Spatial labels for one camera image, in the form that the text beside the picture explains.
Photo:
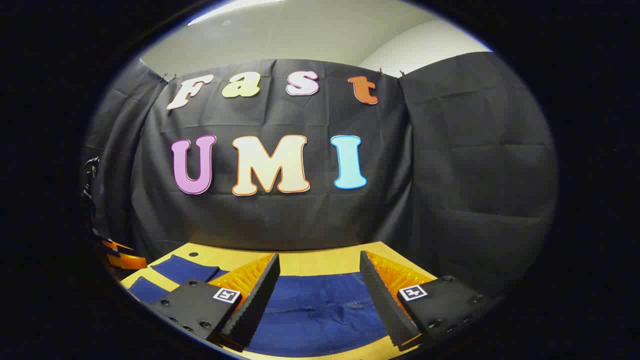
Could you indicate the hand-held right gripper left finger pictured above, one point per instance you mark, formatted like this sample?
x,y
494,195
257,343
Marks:
x,y
252,305

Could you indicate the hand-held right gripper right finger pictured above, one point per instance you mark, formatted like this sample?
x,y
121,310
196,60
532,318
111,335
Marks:
x,y
382,300

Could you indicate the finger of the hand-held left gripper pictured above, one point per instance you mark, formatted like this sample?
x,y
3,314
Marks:
x,y
116,246
127,261

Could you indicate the blue jeans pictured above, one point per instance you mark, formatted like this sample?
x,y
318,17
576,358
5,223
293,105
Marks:
x,y
320,310

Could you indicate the black backdrop cloth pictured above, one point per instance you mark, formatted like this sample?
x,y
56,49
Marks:
x,y
450,175

